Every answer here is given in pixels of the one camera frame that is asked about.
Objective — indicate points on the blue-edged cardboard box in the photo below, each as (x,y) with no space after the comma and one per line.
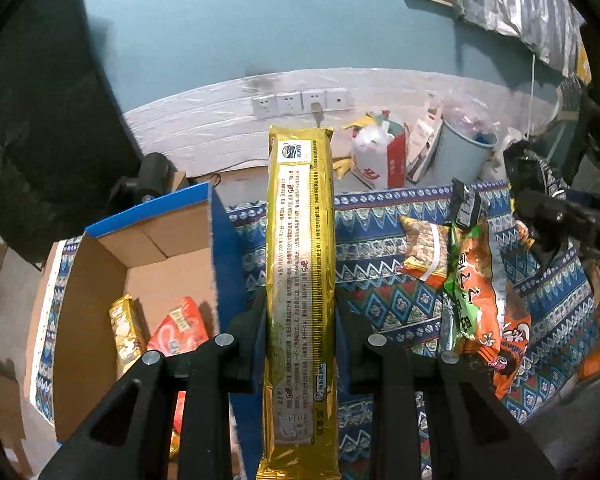
(180,270)

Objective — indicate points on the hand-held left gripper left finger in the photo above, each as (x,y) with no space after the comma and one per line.
(250,341)

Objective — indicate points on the dark crinkle-edged snack packet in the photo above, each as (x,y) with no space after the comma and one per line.
(532,167)

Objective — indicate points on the white and brown paper bag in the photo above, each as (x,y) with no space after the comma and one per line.
(422,135)

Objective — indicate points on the red snack packet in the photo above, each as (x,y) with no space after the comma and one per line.
(180,325)

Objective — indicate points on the long gold snack packet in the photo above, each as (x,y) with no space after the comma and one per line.
(300,270)

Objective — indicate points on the yellow crumpled wrapper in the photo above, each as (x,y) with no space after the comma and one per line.
(360,124)
(342,167)

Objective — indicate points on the brown cardboard piece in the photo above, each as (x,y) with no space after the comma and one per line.
(2,400)

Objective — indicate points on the light blue bucket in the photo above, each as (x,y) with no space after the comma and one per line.
(460,157)

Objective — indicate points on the black snack packet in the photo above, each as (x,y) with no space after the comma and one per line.
(465,207)

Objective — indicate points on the beige orange-edged snack packet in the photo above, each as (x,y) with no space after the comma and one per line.
(425,250)

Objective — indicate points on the white wall socket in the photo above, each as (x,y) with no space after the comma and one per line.
(338,98)
(289,102)
(265,105)
(310,97)

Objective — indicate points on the silver curtain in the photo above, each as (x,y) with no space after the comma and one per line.
(515,0)

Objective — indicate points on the red and white bag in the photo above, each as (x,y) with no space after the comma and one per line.
(380,160)

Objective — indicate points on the orange brown snack packet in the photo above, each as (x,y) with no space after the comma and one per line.
(596,362)

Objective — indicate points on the small brown cardboard box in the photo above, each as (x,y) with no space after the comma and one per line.
(180,180)

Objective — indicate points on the black round device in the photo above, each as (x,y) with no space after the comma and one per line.
(150,175)

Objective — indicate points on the black hanging cloth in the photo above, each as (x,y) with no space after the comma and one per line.
(45,125)

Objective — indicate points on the clear plastic bin liner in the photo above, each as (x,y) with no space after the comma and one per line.
(467,112)

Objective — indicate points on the green snack packet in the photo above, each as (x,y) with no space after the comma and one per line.
(462,305)

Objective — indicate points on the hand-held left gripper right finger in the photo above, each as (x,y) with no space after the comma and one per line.
(350,346)

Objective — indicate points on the patterned blue blanket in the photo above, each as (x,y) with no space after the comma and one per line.
(380,260)

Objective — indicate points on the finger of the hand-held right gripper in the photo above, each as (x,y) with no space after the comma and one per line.
(555,212)

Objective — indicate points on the small gold snack packet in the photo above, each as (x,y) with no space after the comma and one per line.
(126,330)

